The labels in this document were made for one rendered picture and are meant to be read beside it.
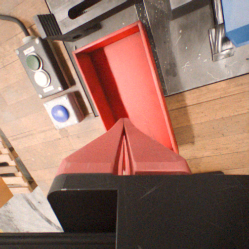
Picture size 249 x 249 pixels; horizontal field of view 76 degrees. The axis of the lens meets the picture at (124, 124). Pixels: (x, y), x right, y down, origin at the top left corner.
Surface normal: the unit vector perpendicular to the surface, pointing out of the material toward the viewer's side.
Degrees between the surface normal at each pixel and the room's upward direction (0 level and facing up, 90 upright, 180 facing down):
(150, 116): 0
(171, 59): 0
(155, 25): 0
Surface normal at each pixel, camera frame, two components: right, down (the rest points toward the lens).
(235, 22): -0.23, 0.40
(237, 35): -0.40, -0.57
